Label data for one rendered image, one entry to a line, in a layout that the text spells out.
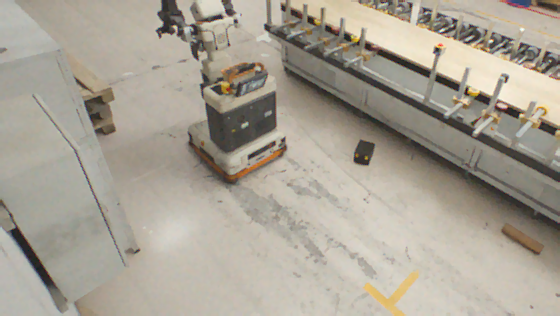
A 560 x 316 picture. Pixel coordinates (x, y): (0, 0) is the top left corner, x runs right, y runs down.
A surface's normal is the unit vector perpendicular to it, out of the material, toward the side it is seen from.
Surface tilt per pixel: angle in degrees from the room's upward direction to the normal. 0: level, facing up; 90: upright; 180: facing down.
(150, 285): 0
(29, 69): 90
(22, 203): 90
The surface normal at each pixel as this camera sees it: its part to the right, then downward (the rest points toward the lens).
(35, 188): 0.73, 0.44
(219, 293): 0.07, -0.81
